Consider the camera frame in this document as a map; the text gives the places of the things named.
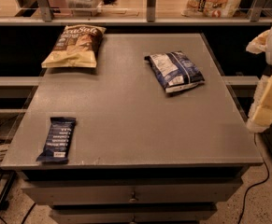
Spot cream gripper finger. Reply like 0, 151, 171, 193
246, 30, 269, 54
247, 75, 272, 133

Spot blue rxbar blueberry bar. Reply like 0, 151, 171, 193
36, 117, 76, 162

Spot colourful snack bag on shelf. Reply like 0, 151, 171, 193
182, 0, 241, 18

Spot blue white chip bag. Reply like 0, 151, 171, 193
145, 51, 205, 93

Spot brown sea salt chip bag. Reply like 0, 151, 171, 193
41, 24, 106, 68

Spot grey drawer cabinet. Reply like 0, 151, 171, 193
2, 34, 263, 224

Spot round metal drawer knob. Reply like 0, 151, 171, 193
129, 192, 138, 203

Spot clear plastic container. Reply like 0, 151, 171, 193
66, 0, 102, 17

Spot black cable right floor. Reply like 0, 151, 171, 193
236, 133, 271, 224

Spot grey metal shelf rail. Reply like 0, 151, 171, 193
0, 0, 272, 26

